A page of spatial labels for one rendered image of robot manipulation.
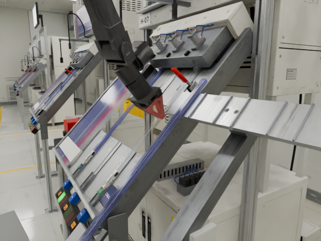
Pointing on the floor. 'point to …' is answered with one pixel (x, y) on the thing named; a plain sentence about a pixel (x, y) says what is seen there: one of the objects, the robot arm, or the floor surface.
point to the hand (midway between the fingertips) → (160, 115)
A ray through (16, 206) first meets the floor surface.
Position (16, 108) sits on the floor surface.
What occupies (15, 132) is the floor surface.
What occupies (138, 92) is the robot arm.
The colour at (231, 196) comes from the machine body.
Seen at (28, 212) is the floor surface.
